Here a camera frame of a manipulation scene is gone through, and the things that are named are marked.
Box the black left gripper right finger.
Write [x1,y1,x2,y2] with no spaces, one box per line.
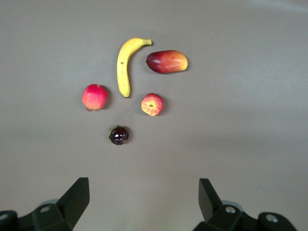
[192,178,262,231]

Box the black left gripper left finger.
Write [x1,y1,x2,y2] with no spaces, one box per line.
[32,177,90,231]

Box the small red yellow apple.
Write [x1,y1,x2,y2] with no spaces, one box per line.
[141,93,165,116]

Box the yellow banana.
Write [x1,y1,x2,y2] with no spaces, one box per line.
[116,38,153,99]

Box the dark purple mangosteen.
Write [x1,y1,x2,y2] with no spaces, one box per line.
[108,125,130,146]

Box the red pomegranate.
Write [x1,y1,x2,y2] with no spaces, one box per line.
[82,84,108,112]

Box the red yellow mango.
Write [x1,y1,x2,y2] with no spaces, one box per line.
[146,50,189,74]

